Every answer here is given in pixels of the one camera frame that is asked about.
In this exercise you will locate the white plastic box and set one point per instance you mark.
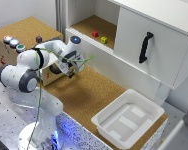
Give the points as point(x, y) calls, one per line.
point(127, 118)

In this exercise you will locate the white cabinet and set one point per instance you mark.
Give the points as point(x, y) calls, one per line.
point(127, 75)

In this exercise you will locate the purple block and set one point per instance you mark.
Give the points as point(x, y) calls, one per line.
point(38, 39)

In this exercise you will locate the red button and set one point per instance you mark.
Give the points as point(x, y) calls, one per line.
point(7, 38)

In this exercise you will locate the white sliding door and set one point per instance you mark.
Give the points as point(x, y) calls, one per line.
point(167, 50)

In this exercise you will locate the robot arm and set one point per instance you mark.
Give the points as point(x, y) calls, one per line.
point(27, 61)

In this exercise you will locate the blue button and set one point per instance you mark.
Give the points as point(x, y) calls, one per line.
point(14, 42)

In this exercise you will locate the pink block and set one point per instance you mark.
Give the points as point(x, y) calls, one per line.
point(95, 33)

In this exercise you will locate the green button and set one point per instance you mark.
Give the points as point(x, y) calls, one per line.
point(20, 47)

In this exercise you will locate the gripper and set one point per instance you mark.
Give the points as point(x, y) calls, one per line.
point(65, 65)

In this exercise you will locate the yellow block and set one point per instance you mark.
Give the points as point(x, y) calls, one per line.
point(103, 40)

